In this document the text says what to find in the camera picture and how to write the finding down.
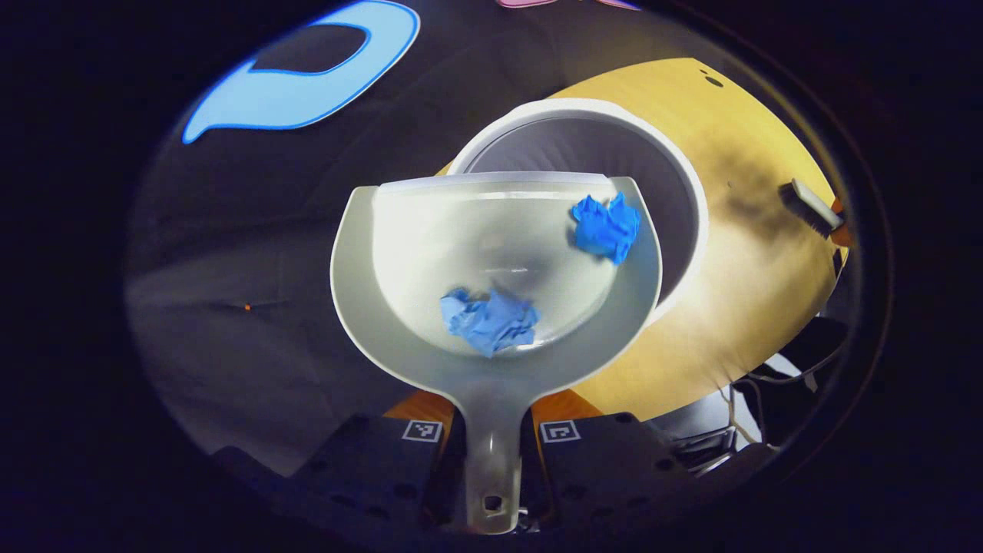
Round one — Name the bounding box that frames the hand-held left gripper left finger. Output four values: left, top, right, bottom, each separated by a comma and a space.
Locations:
292, 390, 465, 531

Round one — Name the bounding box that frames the white plastic garbage bin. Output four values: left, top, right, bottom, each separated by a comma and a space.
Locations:
445, 98, 710, 327

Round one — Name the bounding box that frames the black cable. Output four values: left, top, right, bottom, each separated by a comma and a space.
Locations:
726, 346, 846, 450

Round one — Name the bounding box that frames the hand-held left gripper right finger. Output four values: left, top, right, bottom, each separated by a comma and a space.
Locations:
522, 388, 684, 527

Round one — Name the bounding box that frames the white plastic dustpan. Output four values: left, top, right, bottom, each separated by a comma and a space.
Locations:
330, 171, 663, 535

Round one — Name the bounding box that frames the bright blue paper ball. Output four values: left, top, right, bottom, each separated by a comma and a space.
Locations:
571, 192, 642, 266

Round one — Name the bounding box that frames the small grey broom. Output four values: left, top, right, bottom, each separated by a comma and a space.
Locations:
782, 178, 846, 239

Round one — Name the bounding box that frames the pale blue paper ball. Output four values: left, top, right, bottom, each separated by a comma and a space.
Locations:
440, 288, 540, 359

